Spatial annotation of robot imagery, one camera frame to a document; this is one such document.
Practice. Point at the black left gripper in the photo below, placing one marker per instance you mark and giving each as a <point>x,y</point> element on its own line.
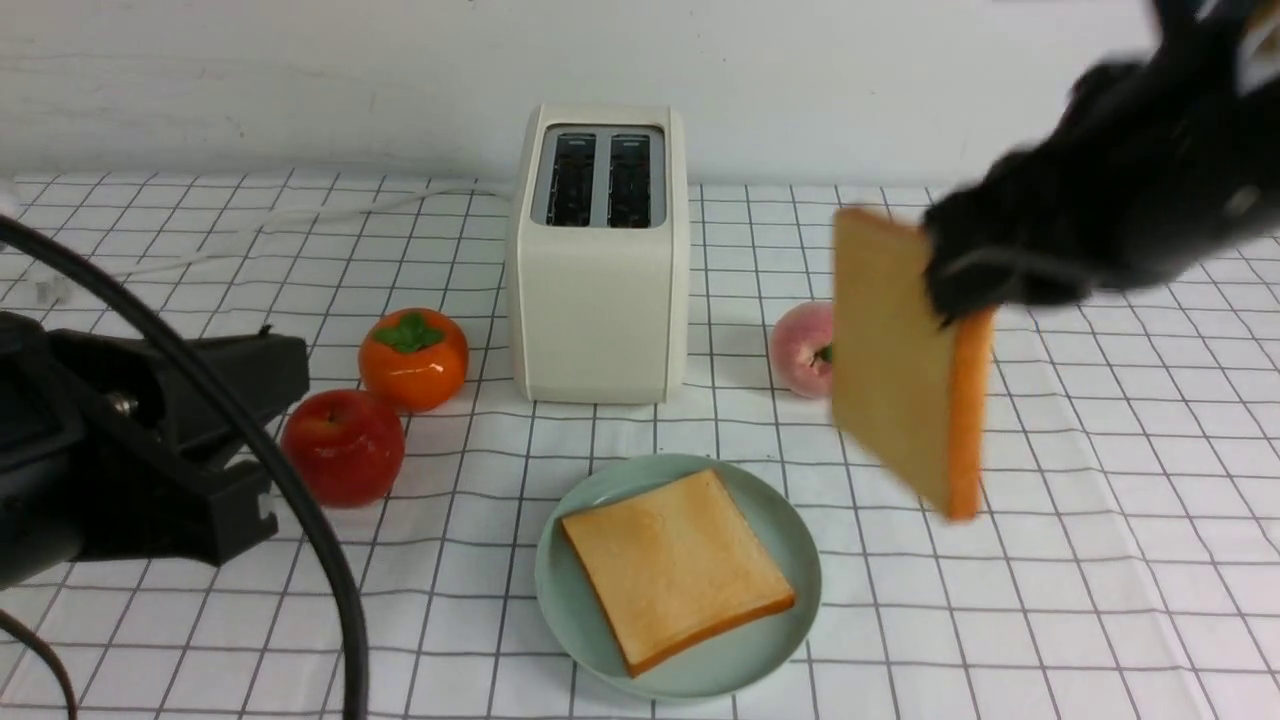
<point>108,453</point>

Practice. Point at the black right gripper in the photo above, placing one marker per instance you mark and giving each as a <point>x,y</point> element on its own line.
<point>1048,225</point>

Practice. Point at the toast slice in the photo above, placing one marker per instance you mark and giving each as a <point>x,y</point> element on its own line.
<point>675,566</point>
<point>911,391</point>

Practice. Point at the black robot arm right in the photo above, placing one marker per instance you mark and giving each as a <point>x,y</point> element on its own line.
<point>1211,85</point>

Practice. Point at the white power plug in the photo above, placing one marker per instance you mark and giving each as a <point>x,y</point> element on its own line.
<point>49,287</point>

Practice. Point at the red apple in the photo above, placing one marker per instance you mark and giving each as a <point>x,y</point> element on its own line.
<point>347,445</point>

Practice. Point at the orange persimmon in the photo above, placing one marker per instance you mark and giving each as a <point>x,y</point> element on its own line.
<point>415,358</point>

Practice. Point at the pink peach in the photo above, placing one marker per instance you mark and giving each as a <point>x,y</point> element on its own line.
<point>800,349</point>

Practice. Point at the white checkered tablecloth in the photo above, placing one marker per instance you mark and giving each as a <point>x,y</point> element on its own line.
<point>1125,566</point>

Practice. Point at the cream white toaster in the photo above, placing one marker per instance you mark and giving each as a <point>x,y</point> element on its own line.
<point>598,256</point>

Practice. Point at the green round plate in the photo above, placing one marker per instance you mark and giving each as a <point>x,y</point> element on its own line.
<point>723,665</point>

